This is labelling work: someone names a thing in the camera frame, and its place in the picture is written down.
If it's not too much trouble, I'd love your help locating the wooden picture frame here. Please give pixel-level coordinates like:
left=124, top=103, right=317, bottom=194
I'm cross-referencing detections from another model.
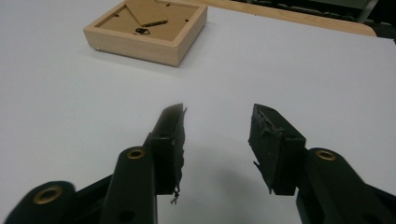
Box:
left=82, top=0, right=208, bottom=67

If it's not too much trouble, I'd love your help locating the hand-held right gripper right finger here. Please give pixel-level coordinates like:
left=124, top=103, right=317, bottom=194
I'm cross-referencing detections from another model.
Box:
left=247, top=104, right=308, bottom=197

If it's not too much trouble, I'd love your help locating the white table sheet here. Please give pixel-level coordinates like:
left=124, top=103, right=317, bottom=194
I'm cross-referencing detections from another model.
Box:
left=0, top=0, right=396, bottom=224

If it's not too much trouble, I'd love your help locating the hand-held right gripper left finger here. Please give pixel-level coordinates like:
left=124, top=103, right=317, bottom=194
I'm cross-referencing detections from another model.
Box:
left=143, top=103, right=188, bottom=205

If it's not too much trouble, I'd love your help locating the white metal desk frame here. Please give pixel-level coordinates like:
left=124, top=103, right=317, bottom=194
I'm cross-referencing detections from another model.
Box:
left=307, top=0, right=381, bottom=23

